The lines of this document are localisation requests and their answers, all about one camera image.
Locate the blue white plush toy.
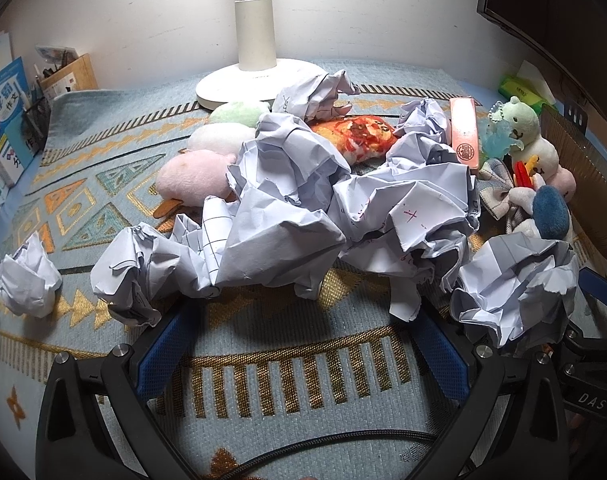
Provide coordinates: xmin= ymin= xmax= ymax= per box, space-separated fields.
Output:
xmin=506 ymin=184 xmax=571 ymax=242

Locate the white chicken plush red comb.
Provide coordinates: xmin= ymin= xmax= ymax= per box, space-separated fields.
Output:
xmin=513 ymin=155 xmax=540 ymax=188

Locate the plaid fabric bow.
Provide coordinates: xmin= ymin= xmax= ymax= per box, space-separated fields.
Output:
xmin=477 ymin=158 xmax=514 ymax=220

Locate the tricolor bear dango plush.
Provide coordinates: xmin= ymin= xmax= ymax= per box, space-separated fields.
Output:
xmin=489 ymin=96 xmax=577 ymax=203

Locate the pink rectangular box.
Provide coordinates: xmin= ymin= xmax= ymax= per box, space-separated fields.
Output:
xmin=450 ymin=98 xmax=480 ymax=171

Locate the orange snack bag plush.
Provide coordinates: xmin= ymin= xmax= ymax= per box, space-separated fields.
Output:
xmin=311 ymin=115 xmax=398 ymax=166

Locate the large paper pile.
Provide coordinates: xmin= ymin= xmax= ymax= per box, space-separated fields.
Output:
xmin=197 ymin=114 xmax=479 ymax=321

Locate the translucent blue jelly toy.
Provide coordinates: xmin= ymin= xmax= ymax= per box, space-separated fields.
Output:
xmin=479 ymin=119 xmax=524 ymax=159

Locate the brown ribbed glass bowl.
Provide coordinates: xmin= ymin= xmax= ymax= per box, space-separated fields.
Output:
xmin=540 ymin=105 xmax=607 ymax=277

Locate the patterned blue table mat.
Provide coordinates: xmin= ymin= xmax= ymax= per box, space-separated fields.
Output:
xmin=0 ymin=81 xmax=457 ymax=479

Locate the green tissue pack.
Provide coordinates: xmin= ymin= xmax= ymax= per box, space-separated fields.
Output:
xmin=497 ymin=61 xmax=556 ymax=114

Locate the tricolor dango plush left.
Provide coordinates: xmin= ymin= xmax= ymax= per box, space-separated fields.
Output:
xmin=153 ymin=101 xmax=269 ymax=219

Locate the cardboard pen box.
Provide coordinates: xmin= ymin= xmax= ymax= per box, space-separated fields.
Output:
xmin=36 ymin=46 xmax=98 ymax=102

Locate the white desk lamp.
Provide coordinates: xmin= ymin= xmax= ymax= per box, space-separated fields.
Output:
xmin=195 ymin=0 xmax=323 ymax=110

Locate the black cable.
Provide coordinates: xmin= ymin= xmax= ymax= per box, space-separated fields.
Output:
xmin=218 ymin=429 xmax=437 ymax=480

